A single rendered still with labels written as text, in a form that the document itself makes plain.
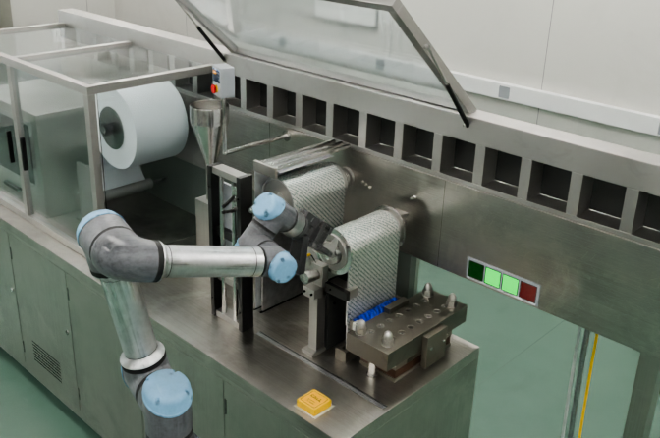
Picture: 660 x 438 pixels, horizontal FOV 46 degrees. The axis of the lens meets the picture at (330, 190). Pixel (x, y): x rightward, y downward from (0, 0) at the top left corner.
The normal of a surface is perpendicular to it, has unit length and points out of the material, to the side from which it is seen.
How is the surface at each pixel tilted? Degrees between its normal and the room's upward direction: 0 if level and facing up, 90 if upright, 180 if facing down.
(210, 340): 0
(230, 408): 90
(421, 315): 0
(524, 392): 0
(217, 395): 90
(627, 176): 90
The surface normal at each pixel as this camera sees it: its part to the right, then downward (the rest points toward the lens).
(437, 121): -0.69, 0.25
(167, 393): 0.10, -0.87
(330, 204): 0.72, 0.31
